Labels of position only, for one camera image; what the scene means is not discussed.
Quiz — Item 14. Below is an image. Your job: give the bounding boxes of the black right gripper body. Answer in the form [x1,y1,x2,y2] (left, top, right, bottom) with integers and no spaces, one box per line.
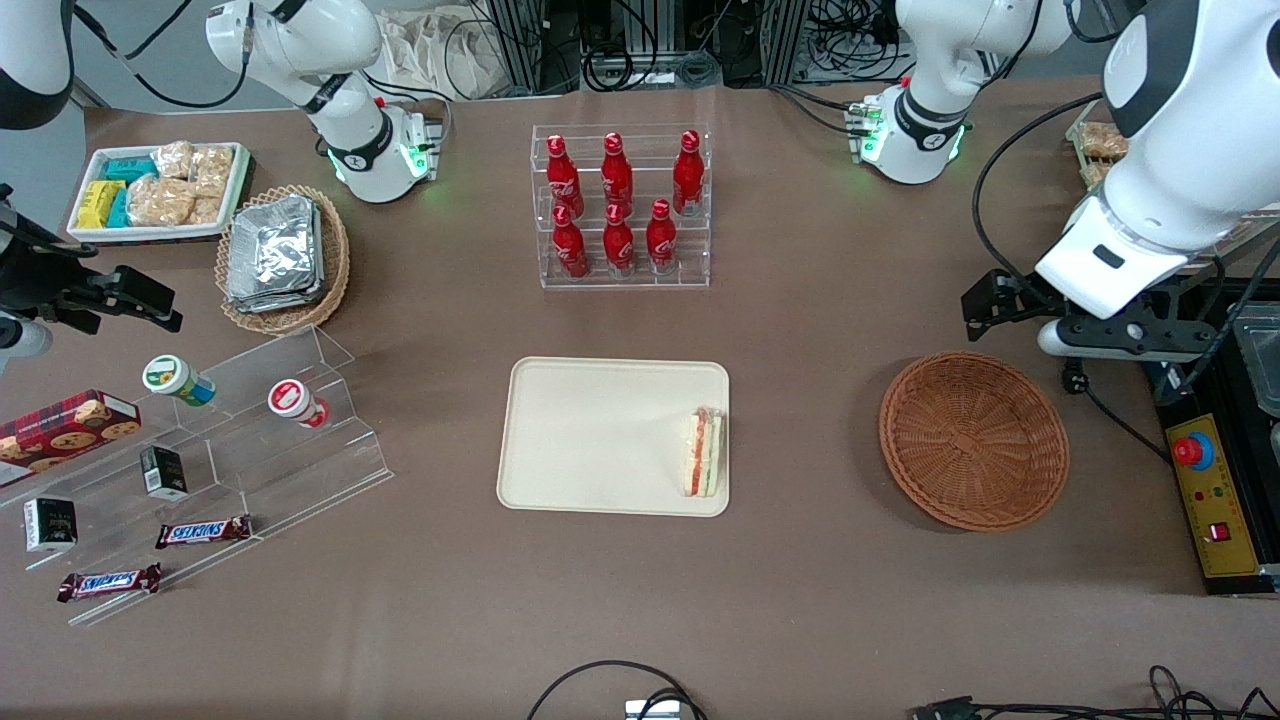
[0,232,101,319]

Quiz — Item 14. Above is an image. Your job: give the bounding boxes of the plastic-wrapped triangle sandwich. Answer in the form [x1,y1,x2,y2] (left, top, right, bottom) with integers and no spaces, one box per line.
[682,406,723,498]

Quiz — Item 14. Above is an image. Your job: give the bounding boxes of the white rectangular snack tray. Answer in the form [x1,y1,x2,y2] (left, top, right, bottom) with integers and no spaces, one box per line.
[68,142,251,244]

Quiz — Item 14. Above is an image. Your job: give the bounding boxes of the round brown wicker basket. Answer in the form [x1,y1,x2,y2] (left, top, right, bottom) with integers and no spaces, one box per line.
[879,351,1071,532]

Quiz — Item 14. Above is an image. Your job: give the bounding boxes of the white tray with snack bags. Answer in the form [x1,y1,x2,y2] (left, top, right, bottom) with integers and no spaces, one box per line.
[1065,98,1133,191]

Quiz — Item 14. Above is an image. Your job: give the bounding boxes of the tan wicker basket with foil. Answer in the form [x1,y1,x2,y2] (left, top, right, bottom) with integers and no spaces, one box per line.
[215,185,351,336]

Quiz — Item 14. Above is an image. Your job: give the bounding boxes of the cream plastic serving tray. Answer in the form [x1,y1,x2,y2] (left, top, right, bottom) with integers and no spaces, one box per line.
[497,357,731,518]

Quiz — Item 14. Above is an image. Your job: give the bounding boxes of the green-lidded yogurt cup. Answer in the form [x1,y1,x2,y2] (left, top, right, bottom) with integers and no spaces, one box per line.
[142,355,216,407]

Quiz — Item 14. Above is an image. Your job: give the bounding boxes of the yellow snack packet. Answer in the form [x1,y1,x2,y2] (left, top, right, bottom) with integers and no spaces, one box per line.
[78,180,126,229]

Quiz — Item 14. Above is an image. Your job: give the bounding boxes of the grey metal appliance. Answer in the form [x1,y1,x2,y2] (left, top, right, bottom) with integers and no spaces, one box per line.
[1230,300,1280,421]

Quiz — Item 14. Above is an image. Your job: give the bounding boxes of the red cookie box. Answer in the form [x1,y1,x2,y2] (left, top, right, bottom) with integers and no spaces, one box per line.
[0,390,142,474]

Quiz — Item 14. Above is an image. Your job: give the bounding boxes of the small black green box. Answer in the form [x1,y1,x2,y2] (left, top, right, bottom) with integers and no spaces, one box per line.
[140,446,189,501]

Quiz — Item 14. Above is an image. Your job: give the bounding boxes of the red-lidded yogurt cup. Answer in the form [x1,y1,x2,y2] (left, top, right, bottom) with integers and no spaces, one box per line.
[267,379,331,430]

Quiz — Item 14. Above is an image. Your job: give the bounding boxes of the yellow black control box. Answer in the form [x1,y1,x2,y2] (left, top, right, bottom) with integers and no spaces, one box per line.
[1165,395,1280,598]

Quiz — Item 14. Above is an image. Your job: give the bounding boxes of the small black white box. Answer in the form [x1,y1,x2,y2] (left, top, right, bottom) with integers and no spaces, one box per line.
[24,497,78,553]

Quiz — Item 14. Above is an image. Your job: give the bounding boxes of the clear acrylic stepped shelf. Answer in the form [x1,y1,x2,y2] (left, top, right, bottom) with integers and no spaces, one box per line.
[0,325,394,628]

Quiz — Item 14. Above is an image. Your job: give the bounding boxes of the brown snickers bar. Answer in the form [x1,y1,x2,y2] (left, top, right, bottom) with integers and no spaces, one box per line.
[155,515,253,549]
[57,564,162,603]

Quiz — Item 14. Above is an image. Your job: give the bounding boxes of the clear acrylic bottle rack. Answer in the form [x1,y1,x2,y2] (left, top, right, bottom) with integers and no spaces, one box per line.
[530,122,713,291]

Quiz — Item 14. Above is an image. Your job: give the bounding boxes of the red cola bottle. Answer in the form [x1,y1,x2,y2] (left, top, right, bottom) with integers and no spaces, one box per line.
[672,130,704,216]
[600,132,634,213]
[646,198,678,273]
[545,135,584,216]
[602,203,635,276]
[552,205,589,279]

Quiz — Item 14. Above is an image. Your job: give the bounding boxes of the crumpled clear plastic bag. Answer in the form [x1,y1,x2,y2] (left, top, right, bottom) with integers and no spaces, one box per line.
[380,10,501,101]

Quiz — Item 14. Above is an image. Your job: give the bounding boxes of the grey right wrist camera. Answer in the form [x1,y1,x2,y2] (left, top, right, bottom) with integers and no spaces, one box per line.
[0,315,53,373]

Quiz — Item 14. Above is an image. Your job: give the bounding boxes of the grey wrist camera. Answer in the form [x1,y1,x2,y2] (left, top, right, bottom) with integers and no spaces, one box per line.
[0,315,53,373]
[1038,318,1126,359]

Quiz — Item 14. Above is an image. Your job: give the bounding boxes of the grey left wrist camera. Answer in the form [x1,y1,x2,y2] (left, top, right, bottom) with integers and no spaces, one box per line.
[1038,318,1126,359]

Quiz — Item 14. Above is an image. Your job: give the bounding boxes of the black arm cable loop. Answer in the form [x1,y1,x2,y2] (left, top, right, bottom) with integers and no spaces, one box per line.
[973,93,1106,301]

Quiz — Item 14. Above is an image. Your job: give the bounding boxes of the black power cable with plug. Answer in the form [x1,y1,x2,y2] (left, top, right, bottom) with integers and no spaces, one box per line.
[1062,362,1176,466]

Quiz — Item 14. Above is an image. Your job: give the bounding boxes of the thin black cable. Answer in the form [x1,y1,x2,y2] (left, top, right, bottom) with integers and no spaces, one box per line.
[75,0,251,109]

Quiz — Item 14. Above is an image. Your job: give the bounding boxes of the aluminium frame post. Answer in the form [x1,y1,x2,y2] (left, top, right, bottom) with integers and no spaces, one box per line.
[765,0,811,86]
[490,0,546,96]

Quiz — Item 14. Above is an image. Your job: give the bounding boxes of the black tangled cables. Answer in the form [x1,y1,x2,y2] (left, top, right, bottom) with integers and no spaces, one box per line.
[915,665,1280,720]

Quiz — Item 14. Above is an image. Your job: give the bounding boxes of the black looped cable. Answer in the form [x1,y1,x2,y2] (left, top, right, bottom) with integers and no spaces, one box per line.
[527,660,706,720]

